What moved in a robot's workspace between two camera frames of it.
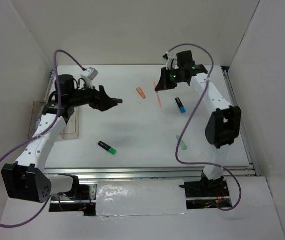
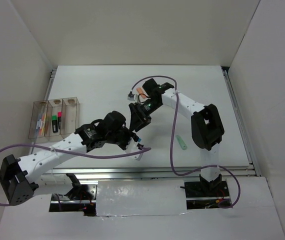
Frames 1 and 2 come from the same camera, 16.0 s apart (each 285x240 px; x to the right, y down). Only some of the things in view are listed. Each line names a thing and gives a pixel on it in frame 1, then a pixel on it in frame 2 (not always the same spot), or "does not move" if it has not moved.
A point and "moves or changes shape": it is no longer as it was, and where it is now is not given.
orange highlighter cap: (140, 91) does not move
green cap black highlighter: (107, 148) moves or changes shape
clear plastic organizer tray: (36, 114) does not move
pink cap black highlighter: (116, 100) moves or changes shape
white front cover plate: (143, 197) does not move
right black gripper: (164, 82) → (140, 118)
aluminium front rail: (232, 173) does not move
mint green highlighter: (182, 144) does not move
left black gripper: (100, 100) → (129, 134)
